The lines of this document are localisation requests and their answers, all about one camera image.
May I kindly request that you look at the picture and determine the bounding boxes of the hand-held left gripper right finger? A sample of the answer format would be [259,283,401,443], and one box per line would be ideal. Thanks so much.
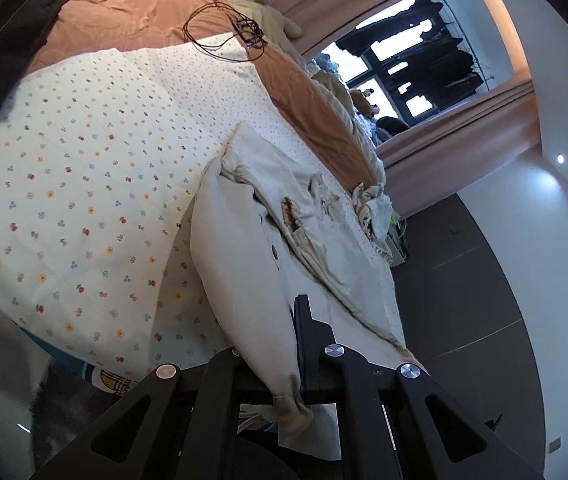
[294,294,547,480]

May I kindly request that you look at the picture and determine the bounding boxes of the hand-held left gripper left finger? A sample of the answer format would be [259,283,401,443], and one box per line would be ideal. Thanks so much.
[28,347,269,480]

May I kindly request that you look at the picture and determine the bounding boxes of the beige jacket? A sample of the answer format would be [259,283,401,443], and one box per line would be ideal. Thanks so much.
[190,122,427,461]

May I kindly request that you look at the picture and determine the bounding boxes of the pile of crumpled light clothes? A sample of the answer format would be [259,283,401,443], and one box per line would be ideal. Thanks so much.
[351,182,405,261]

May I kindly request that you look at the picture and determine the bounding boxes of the black folded clothes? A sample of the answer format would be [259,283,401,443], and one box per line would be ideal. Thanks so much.
[0,0,72,123]

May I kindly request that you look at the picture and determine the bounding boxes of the white nightstand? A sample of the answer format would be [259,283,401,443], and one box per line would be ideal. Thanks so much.
[386,225,409,263]

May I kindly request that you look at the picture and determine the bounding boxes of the fuzzy blue-grey garment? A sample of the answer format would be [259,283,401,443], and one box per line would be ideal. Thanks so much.
[28,360,134,461]

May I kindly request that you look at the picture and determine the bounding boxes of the beige blanket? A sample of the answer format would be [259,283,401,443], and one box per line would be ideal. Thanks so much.
[314,67,379,136]

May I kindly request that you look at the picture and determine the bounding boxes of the floral bedsheet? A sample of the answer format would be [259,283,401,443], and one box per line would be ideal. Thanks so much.
[0,35,405,376]

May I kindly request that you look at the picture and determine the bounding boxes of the row of dark hanging jackets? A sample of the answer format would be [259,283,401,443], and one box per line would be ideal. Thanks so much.
[389,35,485,113]

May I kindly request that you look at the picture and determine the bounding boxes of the beige plush toy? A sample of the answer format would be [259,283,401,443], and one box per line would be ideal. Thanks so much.
[224,0,305,41]

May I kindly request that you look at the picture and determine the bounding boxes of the black hanging long coat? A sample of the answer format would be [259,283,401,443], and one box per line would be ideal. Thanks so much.
[336,0,445,58]

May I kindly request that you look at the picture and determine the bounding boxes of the orange duvet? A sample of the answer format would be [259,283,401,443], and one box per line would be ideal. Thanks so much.
[26,0,379,186]

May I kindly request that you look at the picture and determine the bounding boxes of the black cable with small device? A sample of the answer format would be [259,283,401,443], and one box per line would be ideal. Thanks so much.
[184,1,269,63]

